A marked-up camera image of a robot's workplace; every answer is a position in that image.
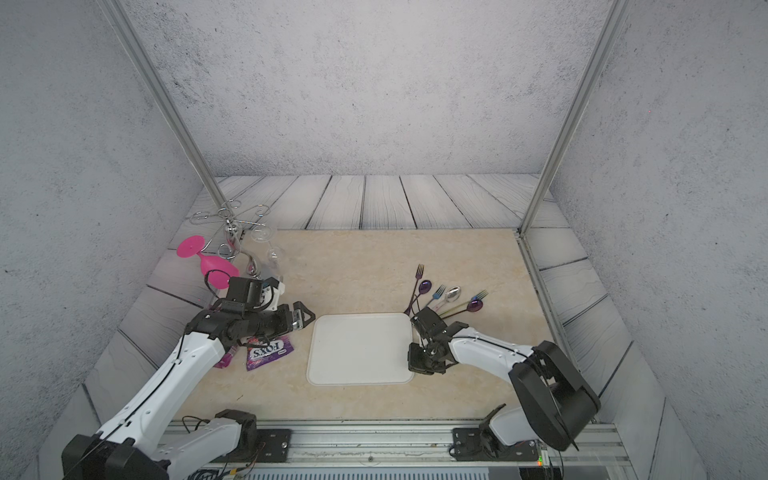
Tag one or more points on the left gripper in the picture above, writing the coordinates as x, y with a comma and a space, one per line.
287, 324

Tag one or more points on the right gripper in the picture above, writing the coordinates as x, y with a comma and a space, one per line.
414, 365

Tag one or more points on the white plastic tray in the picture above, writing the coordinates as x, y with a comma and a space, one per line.
360, 350

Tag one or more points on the purple metal spoon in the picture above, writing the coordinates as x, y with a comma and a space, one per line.
423, 288

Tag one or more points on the purple metal fork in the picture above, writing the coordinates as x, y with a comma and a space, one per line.
418, 276

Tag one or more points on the blue handled fork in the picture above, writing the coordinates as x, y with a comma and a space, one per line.
437, 294

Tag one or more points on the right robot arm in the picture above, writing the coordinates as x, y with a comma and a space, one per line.
555, 400

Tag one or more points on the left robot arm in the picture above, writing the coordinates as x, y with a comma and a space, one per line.
127, 445

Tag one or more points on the purple Fox's candy bag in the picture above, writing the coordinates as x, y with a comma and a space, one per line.
263, 354

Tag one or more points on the pink Lot 100 gummy bag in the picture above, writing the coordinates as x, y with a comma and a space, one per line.
227, 358

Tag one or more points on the clear wine glass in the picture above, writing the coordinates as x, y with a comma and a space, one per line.
265, 235

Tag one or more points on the chrome glass holder stand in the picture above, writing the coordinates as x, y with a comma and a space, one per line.
236, 230

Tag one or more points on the pink plastic wine glass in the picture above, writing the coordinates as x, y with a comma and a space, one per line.
216, 271

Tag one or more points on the pink handled silver spoon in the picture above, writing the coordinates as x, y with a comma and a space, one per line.
450, 296

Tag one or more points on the dark handled purple spoon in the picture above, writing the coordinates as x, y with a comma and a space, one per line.
472, 306

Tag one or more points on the aluminium front rail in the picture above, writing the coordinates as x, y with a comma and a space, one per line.
419, 449

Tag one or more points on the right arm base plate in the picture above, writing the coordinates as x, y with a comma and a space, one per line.
480, 445

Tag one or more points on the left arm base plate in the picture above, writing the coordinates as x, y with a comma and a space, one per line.
266, 445

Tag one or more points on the left aluminium frame post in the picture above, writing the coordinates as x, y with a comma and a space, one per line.
131, 43

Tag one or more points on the aluminium frame post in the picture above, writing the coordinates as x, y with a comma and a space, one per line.
131, 43
590, 77

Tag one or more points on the right aluminium frame post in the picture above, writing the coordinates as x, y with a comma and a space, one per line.
590, 77

